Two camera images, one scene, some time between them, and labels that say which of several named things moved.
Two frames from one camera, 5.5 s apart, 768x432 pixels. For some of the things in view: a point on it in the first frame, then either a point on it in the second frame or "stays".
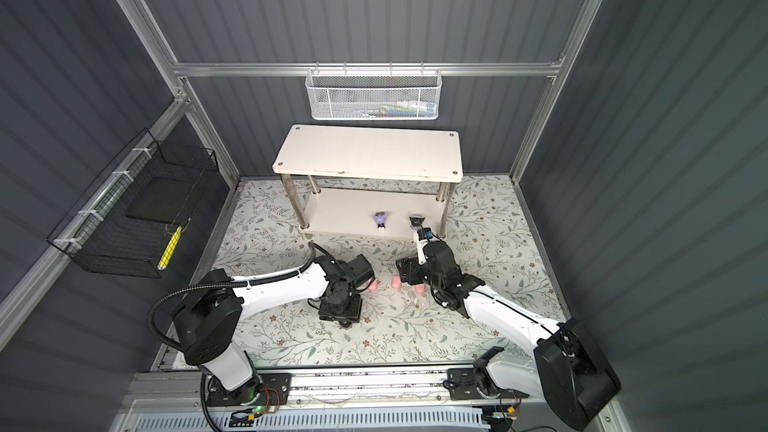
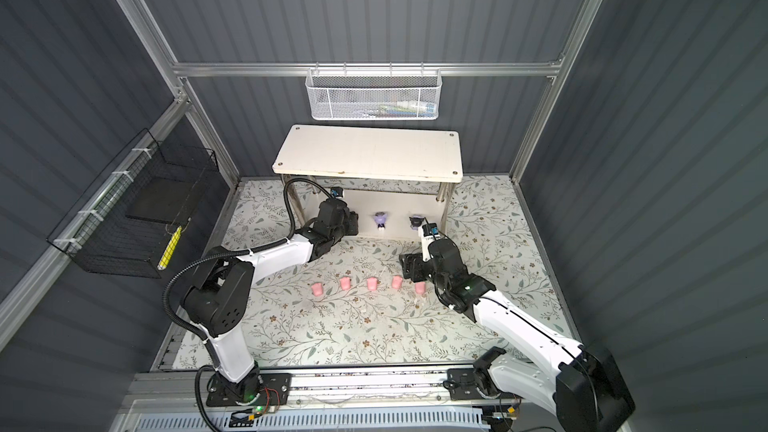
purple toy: (380, 220) stays
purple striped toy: (416, 221) stays
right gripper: (410, 266) stays
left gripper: (354, 315) to (350, 217)
